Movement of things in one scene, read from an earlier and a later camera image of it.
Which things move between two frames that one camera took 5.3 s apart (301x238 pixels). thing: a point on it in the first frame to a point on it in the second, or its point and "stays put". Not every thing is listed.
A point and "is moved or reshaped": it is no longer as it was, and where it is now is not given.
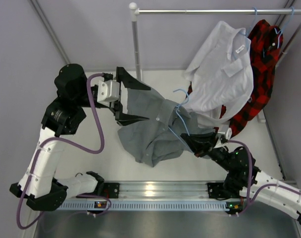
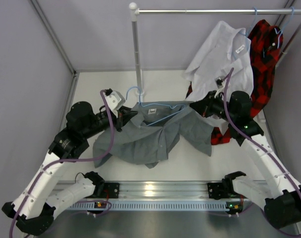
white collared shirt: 221,70 stays put
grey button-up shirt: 159,136 is moved or reshaped
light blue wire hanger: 180,119 to 155,105
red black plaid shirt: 266,41 stays put
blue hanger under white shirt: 252,21 stays put
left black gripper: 116,107 to 124,114
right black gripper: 202,144 to 204,106
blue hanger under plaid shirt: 280,31 stays put
